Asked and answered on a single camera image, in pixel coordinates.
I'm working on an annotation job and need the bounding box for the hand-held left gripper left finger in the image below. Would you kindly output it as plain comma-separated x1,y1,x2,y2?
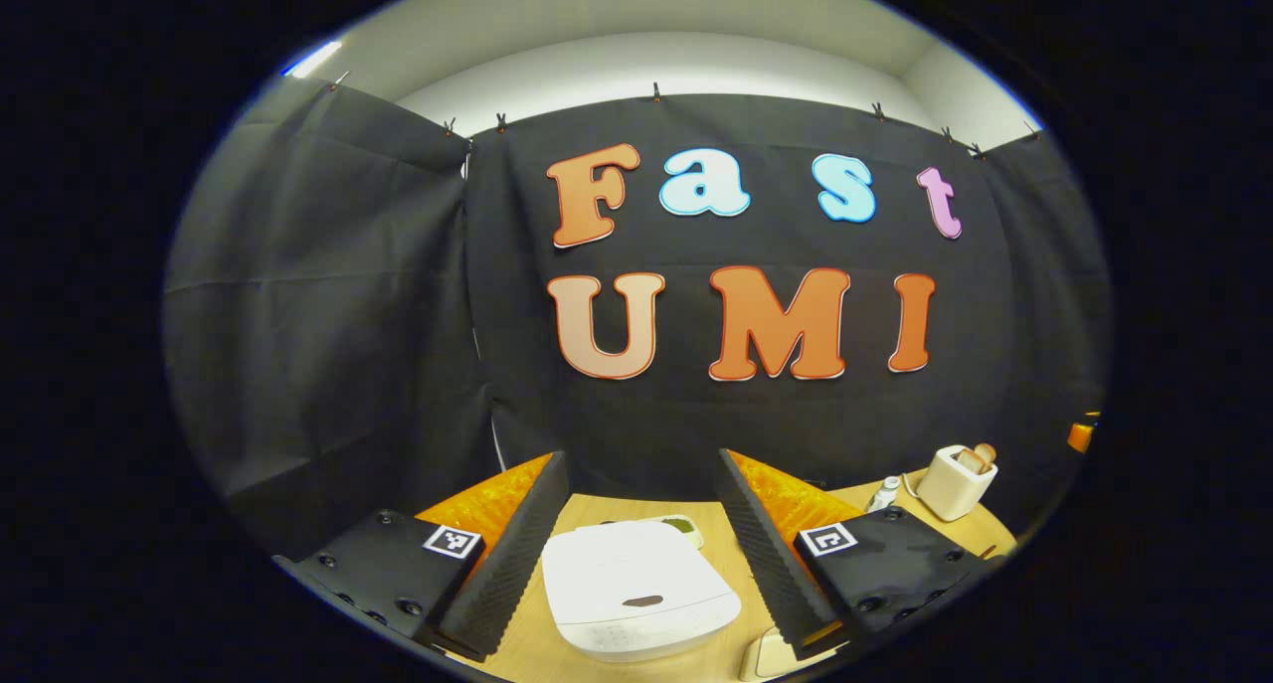
273,450,571,662

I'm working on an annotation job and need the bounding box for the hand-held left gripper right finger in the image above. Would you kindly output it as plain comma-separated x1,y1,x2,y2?
716,448,996,662

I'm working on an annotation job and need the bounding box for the white rice cooker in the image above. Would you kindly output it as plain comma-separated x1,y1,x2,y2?
541,520,744,663

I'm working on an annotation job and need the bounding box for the small white seasoning tray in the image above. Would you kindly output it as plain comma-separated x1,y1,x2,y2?
636,514,705,551

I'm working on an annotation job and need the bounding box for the cream square container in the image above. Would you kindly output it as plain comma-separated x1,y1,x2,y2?
738,628,797,682

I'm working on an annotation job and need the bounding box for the white toaster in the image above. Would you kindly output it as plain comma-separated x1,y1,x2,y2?
916,444,1000,523

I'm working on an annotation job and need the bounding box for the black backdrop cloth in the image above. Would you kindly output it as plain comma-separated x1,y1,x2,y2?
164,77,1113,565

